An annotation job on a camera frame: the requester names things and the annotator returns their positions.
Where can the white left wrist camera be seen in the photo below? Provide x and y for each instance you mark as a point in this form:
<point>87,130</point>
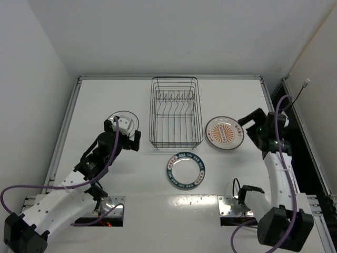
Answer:
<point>125,124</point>

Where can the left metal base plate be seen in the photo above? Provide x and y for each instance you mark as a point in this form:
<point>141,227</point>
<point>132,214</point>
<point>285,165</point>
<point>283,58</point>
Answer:
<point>103,207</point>

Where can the aluminium table frame rail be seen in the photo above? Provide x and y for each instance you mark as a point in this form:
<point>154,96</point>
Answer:
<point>158,217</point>

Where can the green rimmed white plate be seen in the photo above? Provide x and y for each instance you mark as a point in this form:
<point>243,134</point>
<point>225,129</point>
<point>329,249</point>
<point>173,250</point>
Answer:
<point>185,170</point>

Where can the grey wire dish rack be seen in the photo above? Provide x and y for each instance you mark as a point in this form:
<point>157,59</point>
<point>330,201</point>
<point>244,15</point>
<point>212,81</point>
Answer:
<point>175,113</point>

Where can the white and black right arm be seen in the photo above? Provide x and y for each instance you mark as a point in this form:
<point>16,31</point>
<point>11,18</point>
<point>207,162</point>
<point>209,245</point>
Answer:
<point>281,223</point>

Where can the metal base plate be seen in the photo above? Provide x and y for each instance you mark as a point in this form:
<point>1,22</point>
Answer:
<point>103,207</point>
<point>229,208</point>

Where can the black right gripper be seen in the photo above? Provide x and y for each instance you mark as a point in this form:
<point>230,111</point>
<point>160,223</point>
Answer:
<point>253,120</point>

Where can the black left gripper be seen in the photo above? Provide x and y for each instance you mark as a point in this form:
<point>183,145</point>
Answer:
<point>126,139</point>

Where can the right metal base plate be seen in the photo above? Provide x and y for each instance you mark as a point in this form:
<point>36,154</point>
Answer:
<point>229,208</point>

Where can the orange sunburst white plate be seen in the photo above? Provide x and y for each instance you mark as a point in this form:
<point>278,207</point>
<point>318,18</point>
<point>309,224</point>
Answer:
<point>224,133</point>

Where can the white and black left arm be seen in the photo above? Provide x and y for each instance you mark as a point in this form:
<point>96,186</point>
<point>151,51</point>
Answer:
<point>78,194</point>

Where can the clear glass plate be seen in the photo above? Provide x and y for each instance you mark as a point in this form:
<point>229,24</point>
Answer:
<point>130,114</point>

